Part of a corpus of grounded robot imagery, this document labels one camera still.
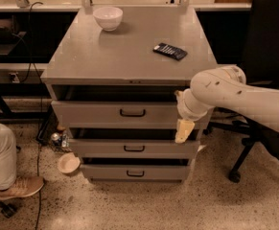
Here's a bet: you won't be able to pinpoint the metal can on floor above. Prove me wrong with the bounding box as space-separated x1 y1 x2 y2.
51 132 61 146

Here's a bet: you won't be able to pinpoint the black calculator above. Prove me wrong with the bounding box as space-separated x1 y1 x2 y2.
152 43 188 60

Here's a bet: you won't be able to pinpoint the beige bowl on floor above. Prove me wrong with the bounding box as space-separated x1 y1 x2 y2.
58 152 81 174

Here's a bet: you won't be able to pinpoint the grey top drawer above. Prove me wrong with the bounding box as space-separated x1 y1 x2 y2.
51 100 216 130

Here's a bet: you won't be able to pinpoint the person leg beige trousers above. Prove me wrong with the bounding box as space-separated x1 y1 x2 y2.
0 124 16 190

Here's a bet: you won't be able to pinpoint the black office chair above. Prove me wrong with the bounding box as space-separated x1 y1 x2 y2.
198 0 279 183

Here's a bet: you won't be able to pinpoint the grey drawer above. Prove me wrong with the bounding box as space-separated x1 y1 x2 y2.
69 139 200 159
51 100 216 130
81 165 190 181

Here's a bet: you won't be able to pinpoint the grey bottom drawer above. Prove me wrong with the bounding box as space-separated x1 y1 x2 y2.
81 165 190 181

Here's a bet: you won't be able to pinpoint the black power cable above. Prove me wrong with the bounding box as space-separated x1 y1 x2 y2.
17 1 45 230

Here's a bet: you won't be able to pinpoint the white bowl on cabinet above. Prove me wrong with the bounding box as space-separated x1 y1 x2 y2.
93 7 124 32

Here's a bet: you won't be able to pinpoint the tan sneaker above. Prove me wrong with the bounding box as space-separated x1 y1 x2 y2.
0 176 44 200

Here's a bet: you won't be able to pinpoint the grey middle drawer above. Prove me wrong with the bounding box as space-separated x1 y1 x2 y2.
69 139 200 159

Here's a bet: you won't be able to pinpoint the grey metal drawer cabinet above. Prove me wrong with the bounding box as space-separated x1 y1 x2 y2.
40 5 225 184

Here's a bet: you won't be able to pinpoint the black chair caster base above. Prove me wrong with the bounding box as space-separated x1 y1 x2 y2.
0 201 17 219

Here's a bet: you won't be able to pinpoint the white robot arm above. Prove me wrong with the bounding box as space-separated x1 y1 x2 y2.
175 66 279 143

